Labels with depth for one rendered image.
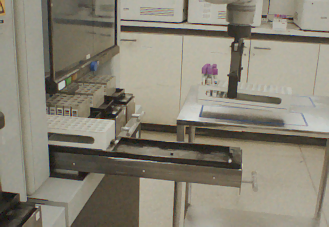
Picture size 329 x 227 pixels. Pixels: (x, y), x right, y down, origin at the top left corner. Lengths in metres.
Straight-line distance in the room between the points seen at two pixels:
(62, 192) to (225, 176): 0.40
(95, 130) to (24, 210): 0.34
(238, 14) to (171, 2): 2.05
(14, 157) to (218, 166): 0.48
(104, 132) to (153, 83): 2.40
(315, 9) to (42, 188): 2.66
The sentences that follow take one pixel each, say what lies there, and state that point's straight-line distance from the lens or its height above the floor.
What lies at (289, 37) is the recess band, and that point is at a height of 0.84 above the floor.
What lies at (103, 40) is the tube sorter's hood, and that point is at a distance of 1.50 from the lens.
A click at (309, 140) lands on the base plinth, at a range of 3.67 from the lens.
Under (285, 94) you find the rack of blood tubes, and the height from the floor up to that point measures 0.91.
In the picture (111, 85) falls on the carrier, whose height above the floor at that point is 0.86.
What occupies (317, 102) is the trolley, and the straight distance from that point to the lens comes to 1.73.
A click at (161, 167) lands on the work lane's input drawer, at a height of 0.79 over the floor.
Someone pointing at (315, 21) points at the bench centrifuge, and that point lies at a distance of 3.42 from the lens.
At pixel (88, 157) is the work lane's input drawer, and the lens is 1.14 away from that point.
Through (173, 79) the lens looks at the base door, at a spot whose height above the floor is 0.47.
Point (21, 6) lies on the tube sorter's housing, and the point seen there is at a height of 1.18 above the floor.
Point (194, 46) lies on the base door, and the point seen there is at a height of 0.74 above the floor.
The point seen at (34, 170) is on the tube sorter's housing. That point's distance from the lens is 1.08.
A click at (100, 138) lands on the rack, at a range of 1.13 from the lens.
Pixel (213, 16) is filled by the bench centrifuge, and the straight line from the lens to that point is 3.37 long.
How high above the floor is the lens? 1.25
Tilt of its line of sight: 19 degrees down
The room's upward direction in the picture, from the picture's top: 2 degrees clockwise
